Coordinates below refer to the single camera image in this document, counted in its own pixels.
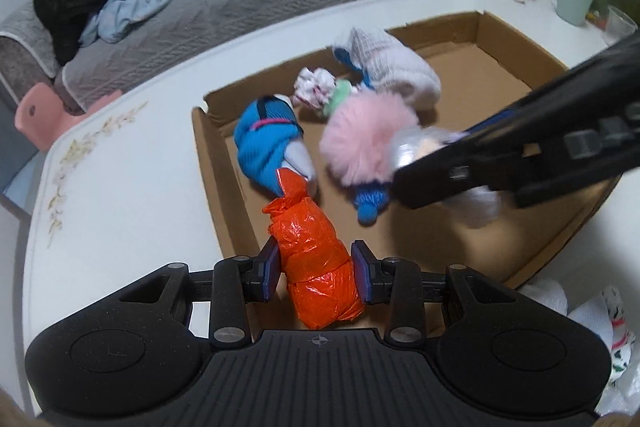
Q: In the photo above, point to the small blue knit bundle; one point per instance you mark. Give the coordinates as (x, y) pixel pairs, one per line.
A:
(372, 203)

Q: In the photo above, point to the white floral sock bundle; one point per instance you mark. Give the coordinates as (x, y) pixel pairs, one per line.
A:
(610, 322)

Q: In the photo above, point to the shallow cardboard box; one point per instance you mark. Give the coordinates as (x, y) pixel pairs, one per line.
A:
(450, 252)

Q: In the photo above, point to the orange plastic bag bundle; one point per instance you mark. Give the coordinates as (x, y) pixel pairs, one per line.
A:
(310, 257)

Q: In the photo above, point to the small white pink cloth bundle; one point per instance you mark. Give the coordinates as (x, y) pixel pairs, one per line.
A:
(312, 87)

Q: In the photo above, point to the blue and white sock bundle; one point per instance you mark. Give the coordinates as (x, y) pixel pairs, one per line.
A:
(265, 142)

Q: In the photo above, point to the pink plastic stool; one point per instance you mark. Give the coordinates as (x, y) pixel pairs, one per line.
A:
(40, 117)

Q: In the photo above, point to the white cloth bundle blue trim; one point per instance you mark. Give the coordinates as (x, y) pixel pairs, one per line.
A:
(395, 67)

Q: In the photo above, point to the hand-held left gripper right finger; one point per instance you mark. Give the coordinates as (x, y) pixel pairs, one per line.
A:
(360, 269)

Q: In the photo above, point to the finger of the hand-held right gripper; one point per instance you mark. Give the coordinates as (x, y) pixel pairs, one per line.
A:
(575, 92)
(450, 177)

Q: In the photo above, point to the clear plastic pastel item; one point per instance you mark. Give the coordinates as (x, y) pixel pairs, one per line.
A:
(415, 149)

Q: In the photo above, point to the clear plastic cup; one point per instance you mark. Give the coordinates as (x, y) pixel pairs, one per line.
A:
(619, 27)

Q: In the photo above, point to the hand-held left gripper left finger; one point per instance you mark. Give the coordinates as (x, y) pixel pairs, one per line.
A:
(270, 268)

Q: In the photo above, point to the pink fluffy pompom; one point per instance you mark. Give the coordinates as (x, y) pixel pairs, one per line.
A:
(365, 137)

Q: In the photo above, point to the small green cloth bundle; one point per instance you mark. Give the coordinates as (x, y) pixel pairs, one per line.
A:
(341, 98)

